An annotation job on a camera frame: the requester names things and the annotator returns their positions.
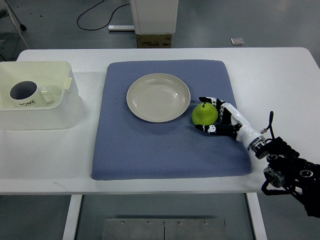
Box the small grey floor plate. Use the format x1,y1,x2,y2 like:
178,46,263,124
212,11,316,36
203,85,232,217
230,37,245,46

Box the beige round plate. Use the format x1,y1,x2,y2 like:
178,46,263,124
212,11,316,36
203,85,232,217
126,73,191,123

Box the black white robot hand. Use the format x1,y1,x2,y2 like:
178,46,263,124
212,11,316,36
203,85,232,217
195,97,266,153

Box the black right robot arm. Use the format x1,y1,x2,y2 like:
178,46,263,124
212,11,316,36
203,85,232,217
251,111,320,218

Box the white machine column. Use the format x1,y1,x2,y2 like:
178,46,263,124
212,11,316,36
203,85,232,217
130,0,179,35

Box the black floor cable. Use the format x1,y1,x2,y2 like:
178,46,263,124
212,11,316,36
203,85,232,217
76,0,132,31

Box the white table frame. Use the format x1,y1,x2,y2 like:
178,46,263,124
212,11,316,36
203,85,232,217
62,192,268,240

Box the green pear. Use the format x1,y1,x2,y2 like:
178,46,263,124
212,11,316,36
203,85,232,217
191,102,218,125

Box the grey chair leg with caster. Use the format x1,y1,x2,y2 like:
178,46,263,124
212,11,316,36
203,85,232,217
0,0,30,62

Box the white HOME mug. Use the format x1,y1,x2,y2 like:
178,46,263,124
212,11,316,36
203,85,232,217
9,80,55,108

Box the blue textured mat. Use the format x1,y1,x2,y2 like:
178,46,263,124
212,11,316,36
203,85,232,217
91,59,252,180

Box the translucent white plastic bin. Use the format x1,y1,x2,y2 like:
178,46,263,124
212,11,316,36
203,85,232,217
0,61,79,130

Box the brown cardboard box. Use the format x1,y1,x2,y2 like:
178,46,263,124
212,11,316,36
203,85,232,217
136,34,172,49

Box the metal base plate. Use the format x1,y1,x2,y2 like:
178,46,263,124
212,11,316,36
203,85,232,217
102,218,228,240

